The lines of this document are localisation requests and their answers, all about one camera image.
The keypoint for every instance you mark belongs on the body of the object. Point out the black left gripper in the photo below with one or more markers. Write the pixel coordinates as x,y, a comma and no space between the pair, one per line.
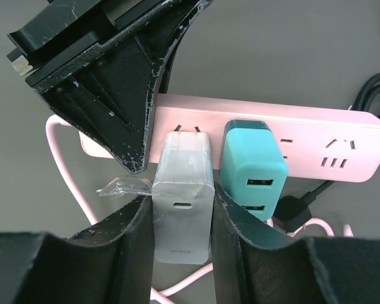
100,65

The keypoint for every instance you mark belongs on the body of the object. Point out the pink power strip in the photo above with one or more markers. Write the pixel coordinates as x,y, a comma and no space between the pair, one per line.
317,143

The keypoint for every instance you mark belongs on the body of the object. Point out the teal dual usb charger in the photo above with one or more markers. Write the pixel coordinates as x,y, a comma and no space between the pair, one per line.
253,170

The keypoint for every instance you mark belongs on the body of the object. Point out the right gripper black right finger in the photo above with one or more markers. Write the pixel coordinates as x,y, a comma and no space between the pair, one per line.
255,263

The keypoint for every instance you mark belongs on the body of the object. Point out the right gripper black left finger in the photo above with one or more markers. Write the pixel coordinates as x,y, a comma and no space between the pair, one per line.
109,262

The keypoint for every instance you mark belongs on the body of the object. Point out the white charger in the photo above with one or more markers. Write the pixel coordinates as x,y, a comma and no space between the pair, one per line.
182,195

